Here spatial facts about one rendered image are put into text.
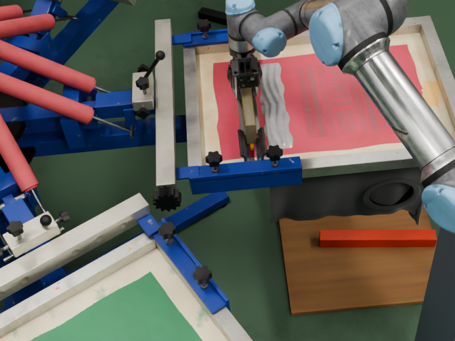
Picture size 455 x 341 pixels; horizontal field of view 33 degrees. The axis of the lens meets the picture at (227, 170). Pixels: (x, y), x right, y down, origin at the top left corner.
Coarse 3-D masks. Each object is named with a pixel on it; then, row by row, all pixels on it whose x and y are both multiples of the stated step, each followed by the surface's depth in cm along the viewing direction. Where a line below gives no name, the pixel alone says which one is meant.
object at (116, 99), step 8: (96, 96) 225; (104, 96) 225; (112, 96) 224; (120, 96) 224; (128, 96) 224; (96, 104) 223; (104, 104) 222; (112, 104) 222; (120, 104) 222; (128, 104) 222; (96, 112) 224; (104, 112) 224; (112, 112) 224; (120, 112) 224; (136, 112) 224; (152, 112) 225
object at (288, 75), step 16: (400, 48) 242; (224, 64) 243; (288, 64) 241; (304, 64) 240; (320, 64) 240; (400, 64) 237; (224, 80) 238; (288, 80) 236; (416, 80) 232; (224, 96) 233; (256, 96) 232; (288, 96) 231
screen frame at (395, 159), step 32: (416, 32) 246; (192, 64) 239; (448, 64) 230; (192, 96) 229; (448, 96) 222; (192, 128) 221; (192, 160) 213; (320, 160) 209; (352, 160) 209; (384, 160) 208
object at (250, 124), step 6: (240, 90) 224; (246, 90) 219; (246, 96) 218; (252, 96) 218; (246, 102) 216; (252, 102) 216; (246, 108) 214; (252, 108) 214; (246, 114) 213; (252, 114) 213; (246, 120) 211; (252, 120) 211; (246, 126) 210; (252, 126) 210; (246, 132) 212; (252, 132) 212; (246, 138) 214; (252, 138) 214
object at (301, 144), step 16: (224, 112) 229; (288, 112) 227; (224, 128) 225; (304, 128) 222; (224, 144) 221; (304, 144) 218; (320, 144) 218; (336, 144) 218; (352, 144) 217; (368, 144) 217; (224, 160) 217
